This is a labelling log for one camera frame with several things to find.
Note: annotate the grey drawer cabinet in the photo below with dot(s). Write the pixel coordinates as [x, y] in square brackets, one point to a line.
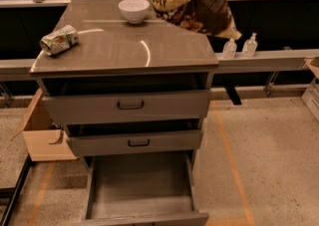
[116, 57]

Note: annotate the grey middle drawer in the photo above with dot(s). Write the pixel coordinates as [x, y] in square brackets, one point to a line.
[135, 142]

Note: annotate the grey top drawer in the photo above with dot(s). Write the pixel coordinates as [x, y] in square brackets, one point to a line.
[127, 107]

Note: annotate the grey open bottom drawer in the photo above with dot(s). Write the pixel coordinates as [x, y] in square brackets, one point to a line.
[147, 189]

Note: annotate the left clear sanitizer bottle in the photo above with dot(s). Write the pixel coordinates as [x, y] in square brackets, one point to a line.
[229, 49]

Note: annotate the clear sanitizer bottle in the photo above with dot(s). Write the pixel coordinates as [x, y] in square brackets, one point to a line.
[229, 49]
[250, 46]

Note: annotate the white bowl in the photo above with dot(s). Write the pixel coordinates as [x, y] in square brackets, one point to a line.
[134, 11]

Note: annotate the right clear sanitizer bottle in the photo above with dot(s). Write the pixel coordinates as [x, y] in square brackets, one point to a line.
[250, 46]

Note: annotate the crushed green soda can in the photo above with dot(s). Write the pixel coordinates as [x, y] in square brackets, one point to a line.
[59, 40]

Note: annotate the open cardboard box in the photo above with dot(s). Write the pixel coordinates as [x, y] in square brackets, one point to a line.
[44, 140]

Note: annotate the white box at right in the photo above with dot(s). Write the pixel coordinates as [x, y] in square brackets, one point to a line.
[311, 97]

